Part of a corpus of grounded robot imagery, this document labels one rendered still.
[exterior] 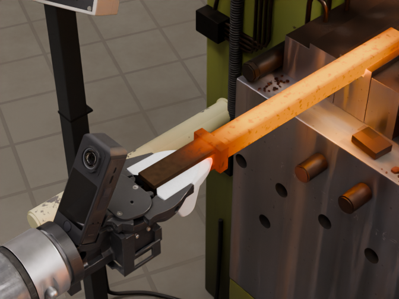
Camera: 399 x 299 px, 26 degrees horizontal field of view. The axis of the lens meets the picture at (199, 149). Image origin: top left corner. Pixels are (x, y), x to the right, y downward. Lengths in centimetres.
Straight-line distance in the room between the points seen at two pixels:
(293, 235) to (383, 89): 31
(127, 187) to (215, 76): 74
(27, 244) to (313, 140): 46
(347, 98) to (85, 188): 45
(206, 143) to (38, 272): 25
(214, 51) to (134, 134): 96
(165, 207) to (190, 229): 135
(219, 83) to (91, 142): 80
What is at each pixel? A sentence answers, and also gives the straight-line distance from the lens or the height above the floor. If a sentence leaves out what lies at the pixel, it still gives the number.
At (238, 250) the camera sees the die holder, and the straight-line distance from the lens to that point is 148.
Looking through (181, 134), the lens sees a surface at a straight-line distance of 157.
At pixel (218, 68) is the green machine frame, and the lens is 163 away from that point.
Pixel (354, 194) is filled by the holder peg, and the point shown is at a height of 88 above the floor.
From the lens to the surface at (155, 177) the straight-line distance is 94.
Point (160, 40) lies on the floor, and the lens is 292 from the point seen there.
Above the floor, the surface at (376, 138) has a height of 93.
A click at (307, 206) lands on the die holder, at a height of 77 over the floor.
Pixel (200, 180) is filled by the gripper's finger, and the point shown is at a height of 100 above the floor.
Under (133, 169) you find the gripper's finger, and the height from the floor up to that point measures 101.
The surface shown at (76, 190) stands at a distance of 89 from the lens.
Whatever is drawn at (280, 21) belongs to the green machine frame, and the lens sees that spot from 144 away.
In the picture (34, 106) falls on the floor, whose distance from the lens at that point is 268.
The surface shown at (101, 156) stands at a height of 109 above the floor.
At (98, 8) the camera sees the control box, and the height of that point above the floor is 97.
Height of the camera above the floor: 167
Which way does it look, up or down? 42 degrees down
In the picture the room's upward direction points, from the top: straight up
